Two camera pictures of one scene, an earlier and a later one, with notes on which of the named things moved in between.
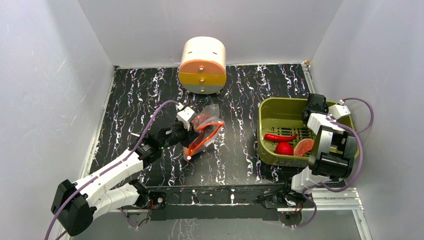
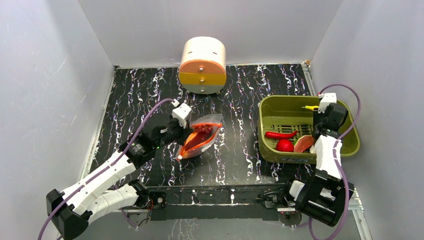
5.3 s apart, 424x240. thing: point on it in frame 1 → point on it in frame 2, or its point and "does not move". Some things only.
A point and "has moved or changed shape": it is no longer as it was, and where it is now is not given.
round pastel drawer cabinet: (202, 69) does not move
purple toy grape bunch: (197, 119) → (204, 128)
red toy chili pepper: (280, 138) has moved or changed shape
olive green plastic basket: (283, 117) does not move
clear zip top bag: (208, 126) has moved or changed shape
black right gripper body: (313, 108) → (317, 133)
